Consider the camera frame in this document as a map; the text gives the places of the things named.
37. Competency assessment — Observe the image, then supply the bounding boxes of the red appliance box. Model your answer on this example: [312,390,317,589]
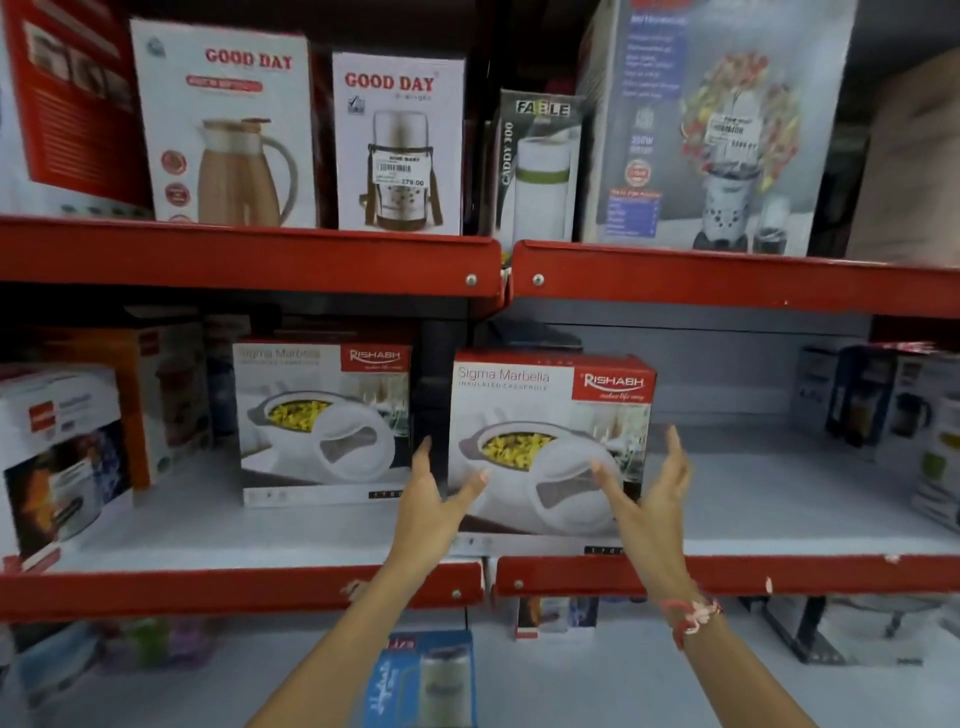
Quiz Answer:
[0,0,156,213]

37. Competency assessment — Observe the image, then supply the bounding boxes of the white box with brown jug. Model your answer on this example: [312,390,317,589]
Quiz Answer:
[129,18,318,229]

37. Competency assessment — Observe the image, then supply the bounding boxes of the person's right hand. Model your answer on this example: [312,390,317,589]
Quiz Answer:
[591,424,696,603]

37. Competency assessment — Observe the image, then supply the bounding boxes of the blue box with steel container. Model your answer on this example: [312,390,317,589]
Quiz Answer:
[363,629,478,728]

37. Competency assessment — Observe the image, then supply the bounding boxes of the orange and white box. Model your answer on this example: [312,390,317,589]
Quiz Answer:
[28,322,213,490]

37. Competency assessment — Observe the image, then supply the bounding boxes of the red and white thread bracelet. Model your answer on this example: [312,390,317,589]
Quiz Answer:
[661,596,726,652]

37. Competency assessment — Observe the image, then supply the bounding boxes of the white box with dark appliance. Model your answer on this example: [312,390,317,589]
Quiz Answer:
[0,364,135,577]

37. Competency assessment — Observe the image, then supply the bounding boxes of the white box with steel carrier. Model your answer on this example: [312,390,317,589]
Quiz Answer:
[331,51,467,236]

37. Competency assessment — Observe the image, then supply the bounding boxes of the small white and red box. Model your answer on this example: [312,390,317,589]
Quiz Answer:
[515,596,600,643]

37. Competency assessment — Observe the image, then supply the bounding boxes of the person's right forearm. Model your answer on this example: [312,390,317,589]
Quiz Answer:
[651,583,820,728]

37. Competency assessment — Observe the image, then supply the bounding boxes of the dark box with kettle picture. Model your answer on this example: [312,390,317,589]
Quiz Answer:
[823,345,931,451]

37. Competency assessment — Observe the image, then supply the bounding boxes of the large blue blender box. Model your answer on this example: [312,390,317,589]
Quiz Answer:
[580,0,861,258]

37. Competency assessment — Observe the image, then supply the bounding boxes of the brown cardboard box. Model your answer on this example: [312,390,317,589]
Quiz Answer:
[846,45,960,268]

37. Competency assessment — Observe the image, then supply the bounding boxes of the white casserole box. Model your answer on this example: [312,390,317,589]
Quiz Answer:
[447,348,659,558]
[233,341,414,509]

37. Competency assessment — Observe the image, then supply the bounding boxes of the red metal shelf beam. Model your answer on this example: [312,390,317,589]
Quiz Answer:
[492,553,960,603]
[0,215,504,319]
[0,558,486,625]
[509,239,960,321]

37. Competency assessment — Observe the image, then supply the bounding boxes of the black shelf upright post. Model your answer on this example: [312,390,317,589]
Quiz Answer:
[417,315,477,451]

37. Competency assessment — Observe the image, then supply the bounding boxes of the white box with green print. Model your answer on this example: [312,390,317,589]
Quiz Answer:
[873,352,960,535]

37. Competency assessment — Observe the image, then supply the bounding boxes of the dark box with white canister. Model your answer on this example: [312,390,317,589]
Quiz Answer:
[490,88,591,255]

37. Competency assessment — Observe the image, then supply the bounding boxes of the person's left forearm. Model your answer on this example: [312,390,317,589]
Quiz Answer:
[246,549,453,728]

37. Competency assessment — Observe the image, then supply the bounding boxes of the person's left hand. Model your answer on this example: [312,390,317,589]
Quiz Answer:
[390,435,492,561]

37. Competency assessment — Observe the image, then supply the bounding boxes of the grey box with cookware picture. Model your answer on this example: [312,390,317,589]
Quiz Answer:
[741,595,948,669]

